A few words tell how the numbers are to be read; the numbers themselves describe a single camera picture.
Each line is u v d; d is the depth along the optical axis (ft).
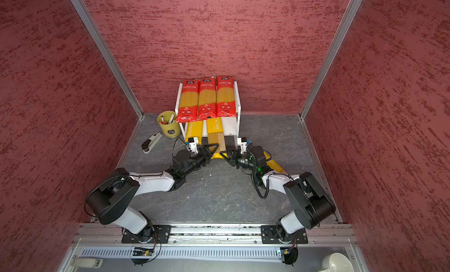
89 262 2.11
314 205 1.41
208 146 2.62
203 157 2.46
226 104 2.49
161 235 2.43
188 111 2.38
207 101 2.54
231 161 2.43
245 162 2.42
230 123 3.12
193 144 2.60
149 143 3.30
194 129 2.94
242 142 2.63
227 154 2.61
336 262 2.08
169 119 3.40
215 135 2.87
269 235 2.42
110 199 1.47
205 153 2.47
